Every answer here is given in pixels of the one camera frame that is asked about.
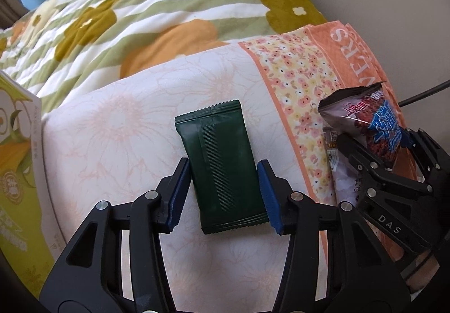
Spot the yellow-green cardboard box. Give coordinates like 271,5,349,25
0,70,66,282

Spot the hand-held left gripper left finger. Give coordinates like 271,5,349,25
39,157,192,313

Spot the floral white orange pillow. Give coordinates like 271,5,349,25
40,20,422,313

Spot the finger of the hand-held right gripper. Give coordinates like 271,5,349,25
337,133,434,258
404,128,450,180

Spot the brown curtain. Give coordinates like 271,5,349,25
0,0,30,31

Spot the pink-edged pale snack packet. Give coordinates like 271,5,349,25
323,127,363,209

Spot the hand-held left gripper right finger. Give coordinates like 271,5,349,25
256,159,412,313

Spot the black cable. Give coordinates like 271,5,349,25
399,79,450,107

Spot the dark green snack packet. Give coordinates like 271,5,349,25
175,99,269,235

